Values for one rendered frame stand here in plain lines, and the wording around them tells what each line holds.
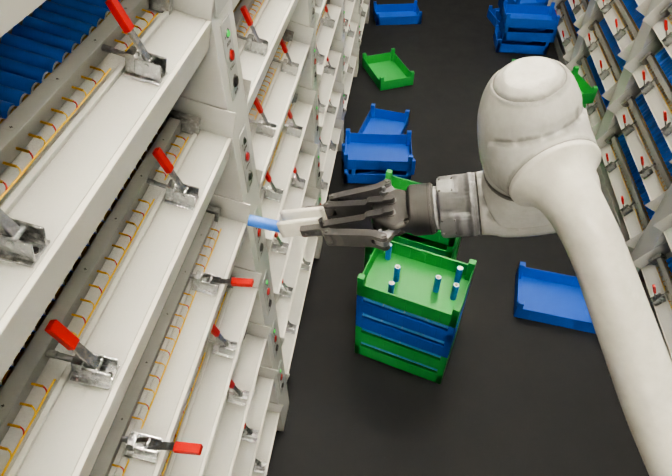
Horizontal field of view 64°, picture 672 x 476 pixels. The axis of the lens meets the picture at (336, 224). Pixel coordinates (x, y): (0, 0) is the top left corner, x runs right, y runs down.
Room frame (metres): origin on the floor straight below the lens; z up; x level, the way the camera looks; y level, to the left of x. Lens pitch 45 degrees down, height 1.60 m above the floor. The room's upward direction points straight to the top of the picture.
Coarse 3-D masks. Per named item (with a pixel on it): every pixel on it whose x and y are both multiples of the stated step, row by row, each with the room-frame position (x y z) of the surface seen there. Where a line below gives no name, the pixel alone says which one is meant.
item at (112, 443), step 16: (208, 224) 0.66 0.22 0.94; (192, 256) 0.58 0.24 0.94; (192, 272) 0.57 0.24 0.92; (176, 288) 0.52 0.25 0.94; (176, 304) 0.49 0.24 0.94; (160, 320) 0.46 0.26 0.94; (160, 336) 0.43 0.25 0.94; (144, 352) 0.40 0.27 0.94; (144, 368) 0.38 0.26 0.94; (144, 384) 0.36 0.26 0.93; (128, 400) 0.33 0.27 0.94; (128, 416) 0.31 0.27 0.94; (112, 432) 0.29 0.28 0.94; (112, 448) 0.27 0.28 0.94; (96, 464) 0.25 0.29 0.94; (112, 464) 0.26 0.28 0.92
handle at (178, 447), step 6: (150, 438) 0.28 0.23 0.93; (150, 444) 0.28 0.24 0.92; (156, 444) 0.28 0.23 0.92; (162, 444) 0.28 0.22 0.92; (168, 444) 0.28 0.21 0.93; (174, 444) 0.28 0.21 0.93; (180, 444) 0.28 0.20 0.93; (186, 444) 0.28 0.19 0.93; (192, 444) 0.28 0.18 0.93; (198, 444) 0.28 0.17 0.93; (168, 450) 0.27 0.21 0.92; (174, 450) 0.27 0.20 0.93; (180, 450) 0.27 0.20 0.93; (186, 450) 0.27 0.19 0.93; (192, 450) 0.27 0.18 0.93; (198, 450) 0.27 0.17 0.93
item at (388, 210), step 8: (384, 208) 0.56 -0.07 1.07; (392, 208) 0.55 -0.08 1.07; (352, 216) 0.56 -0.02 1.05; (360, 216) 0.56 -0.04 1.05; (368, 216) 0.55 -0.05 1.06; (376, 216) 0.55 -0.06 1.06; (320, 224) 0.55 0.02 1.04; (328, 224) 0.55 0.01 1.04; (336, 224) 0.55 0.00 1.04; (344, 224) 0.55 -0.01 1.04; (352, 224) 0.55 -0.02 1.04; (360, 224) 0.55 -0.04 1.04; (368, 224) 0.55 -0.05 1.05
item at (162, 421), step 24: (216, 216) 0.69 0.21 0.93; (240, 216) 0.70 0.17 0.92; (240, 240) 0.66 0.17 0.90; (216, 264) 0.60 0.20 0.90; (192, 312) 0.50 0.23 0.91; (216, 312) 0.52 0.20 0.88; (192, 336) 0.45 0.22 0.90; (192, 360) 0.41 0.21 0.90; (168, 384) 0.37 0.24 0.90; (144, 408) 0.34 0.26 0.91; (168, 408) 0.34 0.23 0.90; (144, 432) 0.30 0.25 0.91; (168, 432) 0.31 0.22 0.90
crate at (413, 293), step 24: (384, 264) 1.09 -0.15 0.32; (408, 264) 1.09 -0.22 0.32; (432, 264) 1.08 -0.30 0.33; (456, 264) 1.05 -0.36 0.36; (360, 288) 0.97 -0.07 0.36; (384, 288) 0.99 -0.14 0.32; (408, 288) 0.99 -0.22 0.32; (432, 288) 0.99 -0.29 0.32; (432, 312) 0.88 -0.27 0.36; (456, 312) 0.86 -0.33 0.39
